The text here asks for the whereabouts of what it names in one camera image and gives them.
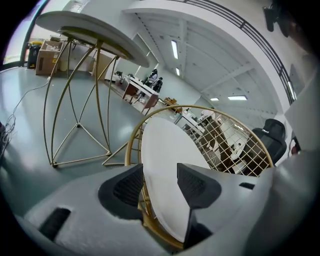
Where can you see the white long table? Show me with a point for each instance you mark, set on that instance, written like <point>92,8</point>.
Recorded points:
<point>235,142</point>

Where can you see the white round cushion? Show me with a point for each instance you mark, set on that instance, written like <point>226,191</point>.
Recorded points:
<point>165,155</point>

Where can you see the black bin with yellow lid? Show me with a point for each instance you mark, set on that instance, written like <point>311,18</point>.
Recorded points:
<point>32,56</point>

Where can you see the black balcony railing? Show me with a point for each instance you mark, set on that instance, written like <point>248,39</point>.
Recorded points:
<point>270,47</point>

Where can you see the long ceiling light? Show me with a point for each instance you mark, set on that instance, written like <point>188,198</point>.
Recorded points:
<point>174,49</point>
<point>237,97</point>
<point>214,99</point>
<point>177,71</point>

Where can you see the round white gold-legged table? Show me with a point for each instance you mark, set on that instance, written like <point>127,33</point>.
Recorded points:
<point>100,32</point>

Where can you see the black office chair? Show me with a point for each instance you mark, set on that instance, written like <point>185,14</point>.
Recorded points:
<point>271,140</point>

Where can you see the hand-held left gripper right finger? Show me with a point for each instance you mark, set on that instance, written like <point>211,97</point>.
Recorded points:
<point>197,190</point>

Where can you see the light wooden panel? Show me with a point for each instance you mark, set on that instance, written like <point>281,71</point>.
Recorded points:
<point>102,66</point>

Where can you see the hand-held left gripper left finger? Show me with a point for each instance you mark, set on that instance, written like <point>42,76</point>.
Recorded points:
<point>125,192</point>

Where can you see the person's white clothing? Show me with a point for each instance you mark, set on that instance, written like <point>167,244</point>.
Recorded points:
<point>295,195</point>

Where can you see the open cardboard box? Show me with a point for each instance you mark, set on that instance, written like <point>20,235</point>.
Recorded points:
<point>46,60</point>

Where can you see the brown wooden desk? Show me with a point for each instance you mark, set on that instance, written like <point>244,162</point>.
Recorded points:
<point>140,93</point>

